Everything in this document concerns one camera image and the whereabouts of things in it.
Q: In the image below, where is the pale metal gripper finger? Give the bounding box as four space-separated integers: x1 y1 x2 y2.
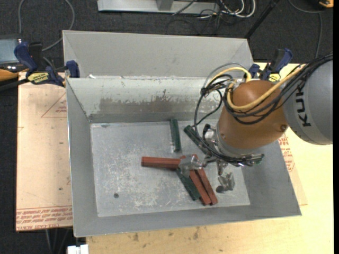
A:
178 153 204 171
217 166 236 192

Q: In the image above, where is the dark green flat block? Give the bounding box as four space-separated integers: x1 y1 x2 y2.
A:
183 125 210 155
175 168 201 202
169 119 183 153

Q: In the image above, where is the grey metal bin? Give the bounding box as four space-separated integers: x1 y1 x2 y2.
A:
62 30 302 238

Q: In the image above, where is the brown cardboard board, red print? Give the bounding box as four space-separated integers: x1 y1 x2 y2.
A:
15 71 308 232

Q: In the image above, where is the black cylinder on white bracket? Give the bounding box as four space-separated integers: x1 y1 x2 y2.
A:
202 124 216 142

